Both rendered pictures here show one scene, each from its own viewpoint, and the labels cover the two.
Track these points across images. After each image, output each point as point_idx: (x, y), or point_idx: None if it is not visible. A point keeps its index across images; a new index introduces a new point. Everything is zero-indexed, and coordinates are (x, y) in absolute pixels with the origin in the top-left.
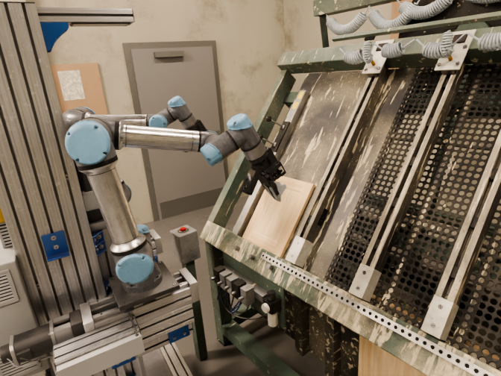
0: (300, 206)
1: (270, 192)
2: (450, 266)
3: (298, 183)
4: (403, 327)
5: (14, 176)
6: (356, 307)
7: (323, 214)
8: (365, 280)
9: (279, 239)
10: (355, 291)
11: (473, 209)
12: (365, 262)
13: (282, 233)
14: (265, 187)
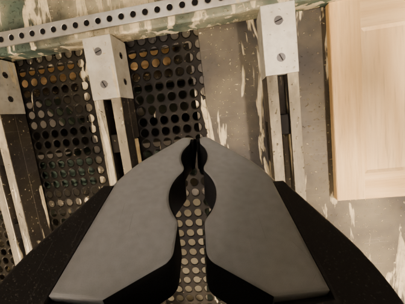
0: (344, 140)
1: (215, 192)
2: (5, 161)
3: (384, 190)
4: (12, 43)
5: None
6: (88, 20)
7: (269, 147)
8: (94, 73)
9: (360, 40)
10: (97, 44)
11: (27, 247)
12: (112, 102)
13: (357, 60)
14: (293, 227)
